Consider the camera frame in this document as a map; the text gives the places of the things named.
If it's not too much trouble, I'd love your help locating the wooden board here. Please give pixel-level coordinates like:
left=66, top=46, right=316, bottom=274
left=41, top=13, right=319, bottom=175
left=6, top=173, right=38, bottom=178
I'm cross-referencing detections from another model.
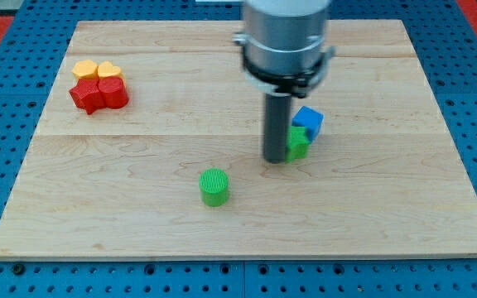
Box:
left=0, top=20, right=477, bottom=262

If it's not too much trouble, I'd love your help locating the yellow hexagon block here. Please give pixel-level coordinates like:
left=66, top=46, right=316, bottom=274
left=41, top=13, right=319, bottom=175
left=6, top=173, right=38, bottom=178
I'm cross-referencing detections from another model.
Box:
left=72, top=60, right=99, bottom=80

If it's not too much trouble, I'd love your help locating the green cylinder block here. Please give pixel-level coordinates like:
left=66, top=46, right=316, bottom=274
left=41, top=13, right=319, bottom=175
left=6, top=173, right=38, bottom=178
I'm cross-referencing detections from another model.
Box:
left=199, top=168, right=229, bottom=207

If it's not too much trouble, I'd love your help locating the yellow heart block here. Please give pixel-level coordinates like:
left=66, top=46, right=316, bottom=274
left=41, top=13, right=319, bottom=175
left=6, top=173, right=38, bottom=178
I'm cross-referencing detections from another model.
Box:
left=97, top=60, right=124, bottom=79

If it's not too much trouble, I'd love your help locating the blue cube block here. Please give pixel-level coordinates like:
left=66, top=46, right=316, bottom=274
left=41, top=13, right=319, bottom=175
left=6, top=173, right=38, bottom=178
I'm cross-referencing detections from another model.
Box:
left=291, top=106, right=325, bottom=142

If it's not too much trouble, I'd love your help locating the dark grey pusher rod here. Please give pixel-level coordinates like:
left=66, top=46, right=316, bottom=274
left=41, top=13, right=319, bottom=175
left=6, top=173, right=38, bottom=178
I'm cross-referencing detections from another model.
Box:
left=263, top=94, right=292, bottom=164

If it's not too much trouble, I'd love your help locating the green star block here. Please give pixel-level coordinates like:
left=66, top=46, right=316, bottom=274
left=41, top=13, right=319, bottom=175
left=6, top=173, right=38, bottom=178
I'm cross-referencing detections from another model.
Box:
left=285, top=126, right=310, bottom=163

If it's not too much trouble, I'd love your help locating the red star block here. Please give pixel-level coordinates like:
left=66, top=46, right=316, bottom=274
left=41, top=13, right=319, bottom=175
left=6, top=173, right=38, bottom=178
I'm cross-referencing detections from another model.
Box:
left=69, top=79, right=106, bottom=115

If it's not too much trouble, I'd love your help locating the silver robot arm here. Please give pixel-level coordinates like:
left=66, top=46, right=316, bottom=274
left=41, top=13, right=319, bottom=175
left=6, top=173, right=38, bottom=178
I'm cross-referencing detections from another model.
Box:
left=234, top=0, right=334, bottom=99

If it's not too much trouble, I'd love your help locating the red cylinder block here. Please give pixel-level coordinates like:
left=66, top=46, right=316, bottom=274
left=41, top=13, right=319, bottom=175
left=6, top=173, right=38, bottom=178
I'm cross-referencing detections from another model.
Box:
left=98, top=76, right=129, bottom=109

